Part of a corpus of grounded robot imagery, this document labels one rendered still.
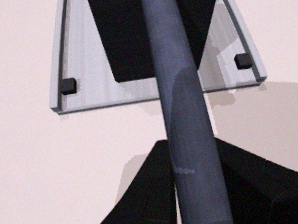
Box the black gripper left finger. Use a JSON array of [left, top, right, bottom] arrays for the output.
[[100, 139, 178, 224]]

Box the dark blue-grey cylinder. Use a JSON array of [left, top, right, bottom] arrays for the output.
[[141, 0, 234, 224]]

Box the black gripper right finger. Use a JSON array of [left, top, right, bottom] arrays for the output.
[[214, 137, 298, 224]]

